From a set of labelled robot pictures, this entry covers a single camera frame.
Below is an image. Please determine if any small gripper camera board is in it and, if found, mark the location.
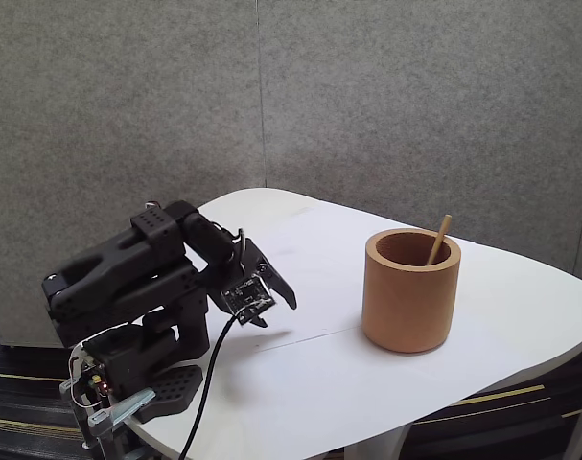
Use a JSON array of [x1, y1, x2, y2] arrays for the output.
[[221, 274, 277, 327]]

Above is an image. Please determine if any black camera cable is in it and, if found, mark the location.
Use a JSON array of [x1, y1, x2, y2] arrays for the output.
[[177, 228, 247, 460]]

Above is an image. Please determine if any motor controller board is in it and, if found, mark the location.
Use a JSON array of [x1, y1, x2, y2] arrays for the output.
[[79, 366, 114, 402]]

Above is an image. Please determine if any brown cork pen holder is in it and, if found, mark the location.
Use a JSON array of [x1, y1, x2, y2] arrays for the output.
[[361, 228, 463, 355]]

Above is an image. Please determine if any grey metal table clamp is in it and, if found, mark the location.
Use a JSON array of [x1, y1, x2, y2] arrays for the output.
[[58, 378, 156, 460]]

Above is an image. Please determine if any grey felt partition panel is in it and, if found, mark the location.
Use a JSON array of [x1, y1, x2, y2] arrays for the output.
[[259, 0, 582, 279], [0, 0, 266, 349]]

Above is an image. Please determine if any light wooden pen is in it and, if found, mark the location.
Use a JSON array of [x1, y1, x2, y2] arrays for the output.
[[425, 214, 454, 266]]

